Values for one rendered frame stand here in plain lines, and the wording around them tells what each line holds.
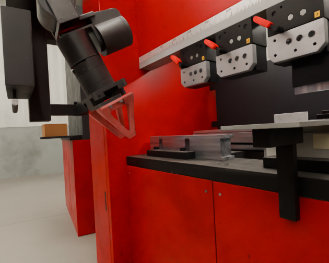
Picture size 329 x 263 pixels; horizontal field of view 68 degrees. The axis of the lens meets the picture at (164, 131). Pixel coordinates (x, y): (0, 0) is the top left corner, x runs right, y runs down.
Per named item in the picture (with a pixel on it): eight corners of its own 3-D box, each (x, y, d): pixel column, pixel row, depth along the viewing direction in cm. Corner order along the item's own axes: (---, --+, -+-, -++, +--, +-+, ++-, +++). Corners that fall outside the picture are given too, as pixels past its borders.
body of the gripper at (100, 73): (114, 95, 51) (95, 63, 49) (130, 86, 42) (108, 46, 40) (86, 110, 48) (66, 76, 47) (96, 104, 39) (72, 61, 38)
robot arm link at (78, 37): (51, 42, 44) (53, 30, 39) (86, 30, 46) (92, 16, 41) (72, 78, 45) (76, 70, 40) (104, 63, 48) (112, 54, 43)
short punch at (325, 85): (293, 94, 70) (291, 61, 70) (296, 94, 71) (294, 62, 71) (333, 88, 62) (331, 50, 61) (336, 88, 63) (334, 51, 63)
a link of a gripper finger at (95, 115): (133, 129, 52) (112, 90, 51) (146, 128, 46) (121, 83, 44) (106, 145, 50) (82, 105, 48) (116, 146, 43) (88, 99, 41)
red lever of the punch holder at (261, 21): (253, 14, 70) (279, 25, 64) (261, 17, 73) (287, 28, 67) (250, 20, 71) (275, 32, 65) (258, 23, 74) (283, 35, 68)
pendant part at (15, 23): (7, 99, 147) (3, 39, 147) (30, 99, 153) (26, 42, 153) (4, 85, 108) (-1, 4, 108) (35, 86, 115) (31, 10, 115)
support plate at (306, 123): (220, 130, 57) (220, 126, 57) (280, 126, 72) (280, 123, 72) (300, 127, 43) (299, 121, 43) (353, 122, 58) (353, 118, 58)
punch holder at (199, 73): (181, 87, 104) (179, 49, 104) (196, 88, 109) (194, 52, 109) (207, 81, 92) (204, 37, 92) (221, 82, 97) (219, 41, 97)
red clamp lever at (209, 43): (203, 37, 87) (221, 48, 81) (211, 39, 89) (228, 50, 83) (201, 42, 87) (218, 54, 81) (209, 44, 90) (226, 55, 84)
